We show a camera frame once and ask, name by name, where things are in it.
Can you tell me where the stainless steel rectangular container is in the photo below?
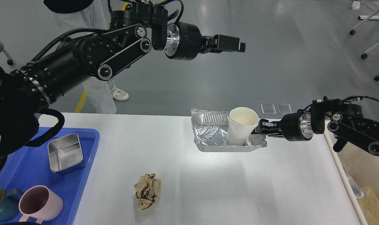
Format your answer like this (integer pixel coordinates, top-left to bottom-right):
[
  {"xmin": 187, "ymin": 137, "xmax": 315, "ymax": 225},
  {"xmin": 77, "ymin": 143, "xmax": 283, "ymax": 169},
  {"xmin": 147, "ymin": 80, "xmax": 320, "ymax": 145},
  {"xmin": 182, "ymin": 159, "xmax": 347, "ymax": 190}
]
[{"xmin": 48, "ymin": 133, "xmax": 85, "ymax": 175}]

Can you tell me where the white paper cup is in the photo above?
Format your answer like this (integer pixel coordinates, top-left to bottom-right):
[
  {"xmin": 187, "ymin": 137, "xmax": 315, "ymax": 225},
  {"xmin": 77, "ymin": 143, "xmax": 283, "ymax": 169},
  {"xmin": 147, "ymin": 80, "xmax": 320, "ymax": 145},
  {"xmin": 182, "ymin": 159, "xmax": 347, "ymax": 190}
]
[{"xmin": 227, "ymin": 107, "xmax": 259, "ymax": 146}]

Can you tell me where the aluminium foil tray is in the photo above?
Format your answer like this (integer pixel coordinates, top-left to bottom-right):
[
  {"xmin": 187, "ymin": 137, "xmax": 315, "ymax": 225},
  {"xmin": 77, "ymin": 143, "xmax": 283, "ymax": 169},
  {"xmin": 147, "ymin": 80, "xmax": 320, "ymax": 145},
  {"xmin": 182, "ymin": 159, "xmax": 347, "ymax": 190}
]
[{"xmin": 190, "ymin": 108, "xmax": 268, "ymax": 153}]

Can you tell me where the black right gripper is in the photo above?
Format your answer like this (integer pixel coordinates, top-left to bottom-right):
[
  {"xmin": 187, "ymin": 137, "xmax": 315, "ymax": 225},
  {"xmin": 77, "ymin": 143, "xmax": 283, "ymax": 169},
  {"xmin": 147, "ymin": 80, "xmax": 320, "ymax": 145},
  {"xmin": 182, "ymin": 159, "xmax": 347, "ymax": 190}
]
[{"xmin": 251, "ymin": 112, "xmax": 314, "ymax": 141}]

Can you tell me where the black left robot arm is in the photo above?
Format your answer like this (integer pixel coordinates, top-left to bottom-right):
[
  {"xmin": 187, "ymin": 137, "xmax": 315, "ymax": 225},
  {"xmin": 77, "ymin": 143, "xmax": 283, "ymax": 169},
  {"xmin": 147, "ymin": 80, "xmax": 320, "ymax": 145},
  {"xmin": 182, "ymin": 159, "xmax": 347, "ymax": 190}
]
[{"xmin": 0, "ymin": 0, "xmax": 246, "ymax": 172}]

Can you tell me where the pink mug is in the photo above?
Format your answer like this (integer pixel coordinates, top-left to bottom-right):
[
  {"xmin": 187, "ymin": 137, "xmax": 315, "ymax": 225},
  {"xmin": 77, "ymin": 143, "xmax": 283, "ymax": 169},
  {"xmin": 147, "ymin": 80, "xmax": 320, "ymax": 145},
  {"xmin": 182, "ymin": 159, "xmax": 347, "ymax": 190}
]
[{"xmin": 18, "ymin": 185, "xmax": 63, "ymax": 224}]

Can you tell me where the white plastic bin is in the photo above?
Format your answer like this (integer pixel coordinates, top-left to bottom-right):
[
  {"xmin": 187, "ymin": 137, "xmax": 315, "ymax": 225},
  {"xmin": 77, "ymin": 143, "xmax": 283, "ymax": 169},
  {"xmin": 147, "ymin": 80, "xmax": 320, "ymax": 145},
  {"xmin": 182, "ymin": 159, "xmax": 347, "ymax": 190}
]
[{"xmin": 318, "ymin": 130, "xmax": 379, "ymax": 225}]

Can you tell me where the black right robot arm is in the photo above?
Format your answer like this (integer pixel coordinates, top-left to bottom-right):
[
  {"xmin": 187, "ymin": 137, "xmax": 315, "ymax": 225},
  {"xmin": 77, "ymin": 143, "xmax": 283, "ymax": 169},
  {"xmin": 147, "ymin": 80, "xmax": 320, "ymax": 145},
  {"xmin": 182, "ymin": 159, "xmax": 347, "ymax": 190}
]
[{"xmin": 252, "ymin": 96, "xmax": 379, "ymax": 157}]

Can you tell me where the brown paper ball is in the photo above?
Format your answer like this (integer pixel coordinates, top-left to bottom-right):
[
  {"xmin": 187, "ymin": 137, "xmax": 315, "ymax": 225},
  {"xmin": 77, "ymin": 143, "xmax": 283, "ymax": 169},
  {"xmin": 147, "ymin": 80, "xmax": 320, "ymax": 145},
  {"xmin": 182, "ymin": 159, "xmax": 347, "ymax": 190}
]
[{"xmin": 134, "ymin": 173, "xmax": 162, "ymax": 210}]

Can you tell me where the clear floor plate left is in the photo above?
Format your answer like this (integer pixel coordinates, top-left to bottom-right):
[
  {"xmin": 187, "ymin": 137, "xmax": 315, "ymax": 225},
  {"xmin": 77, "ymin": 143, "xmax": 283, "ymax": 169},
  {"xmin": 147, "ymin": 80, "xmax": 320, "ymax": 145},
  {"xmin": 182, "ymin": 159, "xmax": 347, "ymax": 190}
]
[{"xmin": 260, "ymin": 104, "xmax": 277, "ymax": 115}]

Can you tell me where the person in light jeans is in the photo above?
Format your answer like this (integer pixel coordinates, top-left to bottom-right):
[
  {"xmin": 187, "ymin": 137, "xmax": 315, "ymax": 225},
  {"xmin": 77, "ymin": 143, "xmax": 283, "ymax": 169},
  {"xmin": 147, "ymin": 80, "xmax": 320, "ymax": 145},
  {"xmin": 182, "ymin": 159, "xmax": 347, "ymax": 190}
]
[{"xmin": 43, "ymin": 0, "xmax": 129, "ymax": 114}]

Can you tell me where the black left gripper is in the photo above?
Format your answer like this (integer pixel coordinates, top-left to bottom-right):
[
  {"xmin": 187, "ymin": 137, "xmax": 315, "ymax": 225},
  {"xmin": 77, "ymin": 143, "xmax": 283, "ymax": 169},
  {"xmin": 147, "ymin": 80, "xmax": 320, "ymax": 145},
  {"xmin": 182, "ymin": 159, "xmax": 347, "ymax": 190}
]
[{"xmin": 164, "ymin": 22, "xmax": 246, "ymax": 60}]

